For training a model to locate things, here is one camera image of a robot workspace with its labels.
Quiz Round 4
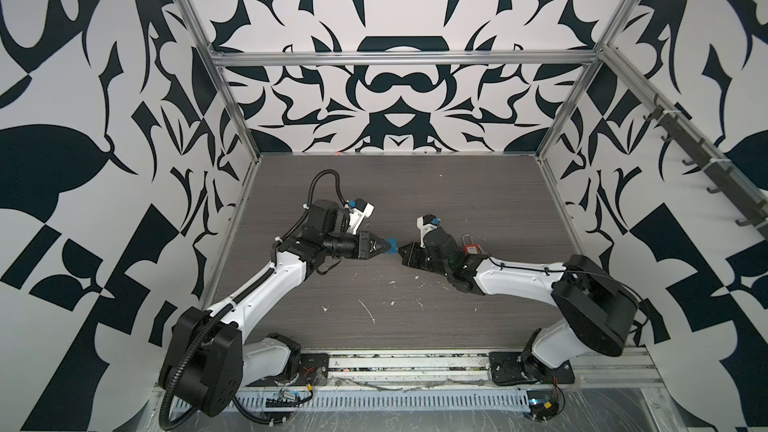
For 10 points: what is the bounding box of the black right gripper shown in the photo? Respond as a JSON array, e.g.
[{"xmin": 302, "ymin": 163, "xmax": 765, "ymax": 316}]
[{"xmin": 396, "ymin": 241, "xmax": 453, "ymax": 280}]

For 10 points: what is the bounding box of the red padlock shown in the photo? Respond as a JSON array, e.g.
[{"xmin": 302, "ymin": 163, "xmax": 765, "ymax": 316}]
[{"xmin": 461, "ymin": 234, "xmax": 484, "ymax": 255}]

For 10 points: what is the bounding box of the blue padlock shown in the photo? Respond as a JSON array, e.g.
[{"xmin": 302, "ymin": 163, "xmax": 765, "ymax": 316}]
[{"xmin": 385, "ymin": 238, "xmax": 397, "ymax": 254}]

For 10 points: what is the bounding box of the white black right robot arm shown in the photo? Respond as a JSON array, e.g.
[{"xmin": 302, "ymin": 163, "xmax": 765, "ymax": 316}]
[{"xmin": 398, "ymin": 227, "xmax": 639, "ymax": 385}]

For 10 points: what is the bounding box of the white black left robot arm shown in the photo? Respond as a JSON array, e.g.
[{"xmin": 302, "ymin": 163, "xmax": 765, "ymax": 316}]
[{"xmin": 158, "ymin": 199, "xmax": 391, "ymax": 431}]

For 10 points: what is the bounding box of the left circuit board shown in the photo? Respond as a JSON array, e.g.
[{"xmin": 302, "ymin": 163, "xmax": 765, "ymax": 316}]
[{"xmin": 264, "ymin": 388, "xmax": 314, "ymax": 408}]

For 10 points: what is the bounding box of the circuit board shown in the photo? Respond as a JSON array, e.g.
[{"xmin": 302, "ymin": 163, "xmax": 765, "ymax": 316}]
[
  {"xmin": 526, "ymin": 387, "xmax": 566, "ymax": 423},
  {"xmin": 264, "ymin": 388, "xmax": 314, "ymax": 408}
]

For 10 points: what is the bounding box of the right circuit board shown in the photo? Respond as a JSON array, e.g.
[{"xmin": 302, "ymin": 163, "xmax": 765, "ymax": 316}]
[{"xmin": 526, "ymin": 387, "xmax": 566, "ymax": 423}]

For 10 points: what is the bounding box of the black hook rack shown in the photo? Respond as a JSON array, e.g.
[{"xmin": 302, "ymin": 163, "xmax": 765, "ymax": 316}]
[{"xmin": 644, "ymin": 93, "xmax": 767, "ymax": 240}]

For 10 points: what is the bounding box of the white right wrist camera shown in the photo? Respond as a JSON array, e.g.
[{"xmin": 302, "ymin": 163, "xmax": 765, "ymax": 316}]
[{"xmin": 416, "ymin": 214, "xmax": 440, "ymax": 248}]

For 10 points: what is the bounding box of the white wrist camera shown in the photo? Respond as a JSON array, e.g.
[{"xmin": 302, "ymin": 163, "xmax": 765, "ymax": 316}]
[
  {"xmin": 416, "ymin": 214, "xmax": 440, "ymax": 248},
  {"xmin": 346, "ymin": 198, "xmax": 374, "ymax": 235}
]

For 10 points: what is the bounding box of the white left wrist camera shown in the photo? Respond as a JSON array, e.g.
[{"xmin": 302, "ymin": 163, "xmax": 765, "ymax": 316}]
[{"xmin": 346, "ymin": 198, "xmax": 374, "ymax": 235}]

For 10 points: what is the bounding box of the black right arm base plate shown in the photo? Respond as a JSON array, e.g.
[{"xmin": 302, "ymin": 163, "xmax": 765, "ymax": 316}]
[{"xmin": 488, "ymin": 351, "xmax": 576, "ymax": 386}]

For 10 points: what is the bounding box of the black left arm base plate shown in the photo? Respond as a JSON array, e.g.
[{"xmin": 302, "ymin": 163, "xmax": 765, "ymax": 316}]
[{"xmin": 249, "ymin": 353, "xmax": 330, "ymax": 387}]

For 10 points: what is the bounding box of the white slotted cable duct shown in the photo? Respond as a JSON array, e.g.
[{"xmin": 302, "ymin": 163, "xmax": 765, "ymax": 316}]
[{"xmin": 236, "ymin": 389, "xmax": 530, "ymax": 413}]

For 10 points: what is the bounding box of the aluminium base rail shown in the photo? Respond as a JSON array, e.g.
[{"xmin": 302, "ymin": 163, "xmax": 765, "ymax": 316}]
[{"xmin": 155, "ymin": 346, "xmax": 661, "ymax": 388}]

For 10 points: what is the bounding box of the aluminium frame horizontal bar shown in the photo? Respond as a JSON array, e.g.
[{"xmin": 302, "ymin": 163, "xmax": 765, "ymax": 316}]
[{"xmin": 211, "ymin": 50, "xmax": 597, "ymax": 67}]

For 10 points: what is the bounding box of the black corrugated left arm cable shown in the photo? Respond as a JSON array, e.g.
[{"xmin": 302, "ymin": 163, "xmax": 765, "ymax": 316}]
[{"xmin": 158, "ymin": 169, "xmax": 349, "ymax": 432}]

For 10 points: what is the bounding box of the aluminium frame corner post left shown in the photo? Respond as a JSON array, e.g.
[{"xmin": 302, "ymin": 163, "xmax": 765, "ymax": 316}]
[{"xmin": 151, "ymin": 0, "xmax": 263, "ymax": 162}]

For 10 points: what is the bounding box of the aluminium frame corner post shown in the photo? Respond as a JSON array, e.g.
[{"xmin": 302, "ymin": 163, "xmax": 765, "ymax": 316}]
[
  {"xmin": 535, "ymin": 0, "xmax": 640, "ymax": 162},
  {"xmin": 151, "ymin": 0, "xmax": 263, "ymax": 162}
]

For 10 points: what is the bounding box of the aluminium frame corner post right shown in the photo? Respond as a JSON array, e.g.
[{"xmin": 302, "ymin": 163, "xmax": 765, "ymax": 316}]
[{"xmin": 535, "ymin": 0, "xmax": 640, "ymax": 162}]

